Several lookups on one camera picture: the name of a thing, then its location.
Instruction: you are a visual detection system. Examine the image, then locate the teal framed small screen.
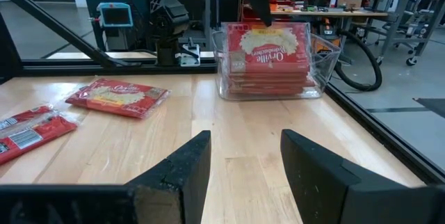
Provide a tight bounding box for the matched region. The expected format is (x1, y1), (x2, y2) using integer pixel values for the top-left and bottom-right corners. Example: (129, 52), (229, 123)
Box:
(95, 1), (135, 29)

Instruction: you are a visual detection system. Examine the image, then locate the white cable connector block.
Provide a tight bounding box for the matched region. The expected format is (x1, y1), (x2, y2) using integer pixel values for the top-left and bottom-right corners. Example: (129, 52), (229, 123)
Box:
(178, 42), (202, 67)

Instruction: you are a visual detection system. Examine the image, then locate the black corrugated hose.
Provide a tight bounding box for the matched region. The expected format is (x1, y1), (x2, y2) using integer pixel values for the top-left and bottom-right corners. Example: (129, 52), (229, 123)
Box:
(332, 28), (384, 93)

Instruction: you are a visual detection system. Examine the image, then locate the red popcorn bag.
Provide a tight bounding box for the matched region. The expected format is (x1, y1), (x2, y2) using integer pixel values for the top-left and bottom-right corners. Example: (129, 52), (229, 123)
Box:
(227, 72), (314, 81)
(64, 77), (172, 120)
(229, 85), (318, 96)
(225, 22), (312, 76)
(0, 104), (80, 166)
(228, 79), (316, 88)

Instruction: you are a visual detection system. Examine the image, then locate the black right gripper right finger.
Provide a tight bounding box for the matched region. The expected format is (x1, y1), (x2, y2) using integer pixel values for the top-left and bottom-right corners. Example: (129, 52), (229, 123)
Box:
(280, 129), (428, 224)

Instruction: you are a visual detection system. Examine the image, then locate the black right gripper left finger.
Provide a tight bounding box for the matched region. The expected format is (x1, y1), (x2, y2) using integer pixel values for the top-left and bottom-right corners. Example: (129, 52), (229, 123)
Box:
(125, 130), (212, 224)

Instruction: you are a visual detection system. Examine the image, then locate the black striped floor mat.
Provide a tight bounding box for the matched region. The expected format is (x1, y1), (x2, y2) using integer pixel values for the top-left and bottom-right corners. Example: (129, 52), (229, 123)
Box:
(412, 97), (445, 120)

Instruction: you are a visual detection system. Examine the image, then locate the black diagonal frame strut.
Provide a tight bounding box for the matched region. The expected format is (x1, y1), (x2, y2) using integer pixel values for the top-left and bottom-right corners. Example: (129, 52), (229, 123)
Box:
(0, 0), (142, 69)

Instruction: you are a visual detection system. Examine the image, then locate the clear plastic basket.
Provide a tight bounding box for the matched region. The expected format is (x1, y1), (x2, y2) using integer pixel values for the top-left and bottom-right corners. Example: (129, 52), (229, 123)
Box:
(211, 21), (342, 102)

